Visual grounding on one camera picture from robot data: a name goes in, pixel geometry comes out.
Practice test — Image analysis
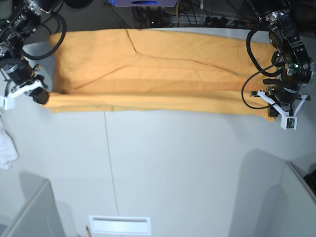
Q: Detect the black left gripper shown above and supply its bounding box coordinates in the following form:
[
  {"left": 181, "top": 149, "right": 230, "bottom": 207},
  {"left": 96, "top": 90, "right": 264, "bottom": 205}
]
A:
[{"left": 263, "top": 79, "right": 301, "bottom": 118}]

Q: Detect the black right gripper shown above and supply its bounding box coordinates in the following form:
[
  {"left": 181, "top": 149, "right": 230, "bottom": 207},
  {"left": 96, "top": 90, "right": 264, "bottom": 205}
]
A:
[{"left": 0, "top": 58, "right": 49, "bottom": 104}]

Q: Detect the yellow T-shirt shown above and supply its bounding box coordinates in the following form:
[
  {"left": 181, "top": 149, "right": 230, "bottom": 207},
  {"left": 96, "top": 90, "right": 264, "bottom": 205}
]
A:
[{"left": 46, "top": 29, "right": 272, "bottom": 121}]

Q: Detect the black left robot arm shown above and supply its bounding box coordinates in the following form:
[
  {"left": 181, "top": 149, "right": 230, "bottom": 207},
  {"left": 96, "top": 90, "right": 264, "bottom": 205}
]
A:
[{"left": 246, "top": 0, "right": 316, "bottom": 118}]

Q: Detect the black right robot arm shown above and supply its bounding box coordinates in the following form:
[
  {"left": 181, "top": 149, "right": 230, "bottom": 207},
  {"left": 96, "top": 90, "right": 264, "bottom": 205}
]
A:
[{"left": 0, "top": 0, "right": 67, "bottom": 110}]

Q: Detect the white crumpled cloth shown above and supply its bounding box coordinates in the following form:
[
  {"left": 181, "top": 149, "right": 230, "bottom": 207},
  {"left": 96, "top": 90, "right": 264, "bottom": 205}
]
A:
[{"left": 0, "top": 112, "right": 19, "bottom": 169}]

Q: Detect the black keyboard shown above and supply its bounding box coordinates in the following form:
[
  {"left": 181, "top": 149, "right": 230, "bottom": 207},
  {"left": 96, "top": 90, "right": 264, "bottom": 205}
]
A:
[{"left": 304, "top": 170, "right": 316, "bottom": 195}]

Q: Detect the grey right partition panel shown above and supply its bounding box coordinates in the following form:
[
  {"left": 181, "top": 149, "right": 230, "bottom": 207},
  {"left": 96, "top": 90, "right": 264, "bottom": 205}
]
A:
[{"left": 277, "top": 162, "right": 316, "bottom": 237}]

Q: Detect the grey partition panel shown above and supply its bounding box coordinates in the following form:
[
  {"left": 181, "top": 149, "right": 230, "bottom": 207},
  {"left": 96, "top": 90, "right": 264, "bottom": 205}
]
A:
[
  {"left": 0, "top": 179, "right": 66, "bottom": 237},
  {"left": 277, "top": 162, "right": 316, "bottom": 237}
]

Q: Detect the power strip with plugs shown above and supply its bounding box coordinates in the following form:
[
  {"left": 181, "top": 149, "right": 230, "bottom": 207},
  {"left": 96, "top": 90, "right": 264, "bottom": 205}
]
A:
[{"left": 169, "top": 13, "right": 253, "bottom": 28}]

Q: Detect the grey left partition panel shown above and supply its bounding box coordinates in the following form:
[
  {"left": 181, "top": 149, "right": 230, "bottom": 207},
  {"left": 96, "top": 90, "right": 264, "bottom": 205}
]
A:
[{"left": 0, "top": 179, "right": 66, "bottom": 237}]

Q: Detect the blue grey device box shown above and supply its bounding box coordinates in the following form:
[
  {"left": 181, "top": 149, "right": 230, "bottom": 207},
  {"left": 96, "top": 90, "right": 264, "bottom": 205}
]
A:
[{"left": 109, "top": 0, "right": 178, "bottom": 7}]

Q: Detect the pencil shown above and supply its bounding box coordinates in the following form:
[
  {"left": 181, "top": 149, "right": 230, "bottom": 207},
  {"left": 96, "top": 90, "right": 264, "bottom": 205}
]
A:
[{"left": 86, "top": 226, "right": 91, "bottom": 237}]

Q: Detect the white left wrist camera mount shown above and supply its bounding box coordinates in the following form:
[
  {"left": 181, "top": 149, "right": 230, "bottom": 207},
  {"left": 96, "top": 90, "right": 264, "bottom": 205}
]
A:
[{"left": 250, "top": 90, "right": 311, "bottom": 130}]

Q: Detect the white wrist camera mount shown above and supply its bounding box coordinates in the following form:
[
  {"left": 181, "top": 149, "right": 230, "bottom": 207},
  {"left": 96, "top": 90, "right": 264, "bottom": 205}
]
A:
[
  {"left": 0, "top": 76, "right": 48, "bottom": 110},
  {"left": 250, "top": 90, "right": 311, "bottom": 130}
]

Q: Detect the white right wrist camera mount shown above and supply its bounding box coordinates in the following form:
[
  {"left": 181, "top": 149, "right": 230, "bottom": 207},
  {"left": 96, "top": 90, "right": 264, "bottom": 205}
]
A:
[{"left": 0, "top": 76, "right": 48, "bottom": 110}]

